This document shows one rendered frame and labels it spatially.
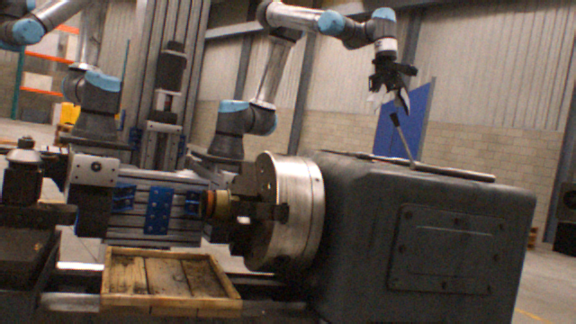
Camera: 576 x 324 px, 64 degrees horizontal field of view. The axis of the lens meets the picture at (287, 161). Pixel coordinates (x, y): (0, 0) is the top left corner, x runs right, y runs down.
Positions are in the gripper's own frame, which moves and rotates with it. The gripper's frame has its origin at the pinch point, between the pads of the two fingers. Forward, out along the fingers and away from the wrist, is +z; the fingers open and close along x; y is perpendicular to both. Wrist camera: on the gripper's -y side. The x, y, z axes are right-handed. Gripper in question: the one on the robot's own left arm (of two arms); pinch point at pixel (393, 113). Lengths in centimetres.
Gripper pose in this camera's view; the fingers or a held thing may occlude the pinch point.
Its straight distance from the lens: 152.5
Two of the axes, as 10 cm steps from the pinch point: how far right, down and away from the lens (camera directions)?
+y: -5.4, 1.3, 8.3
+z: 0.2, 9.9, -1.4
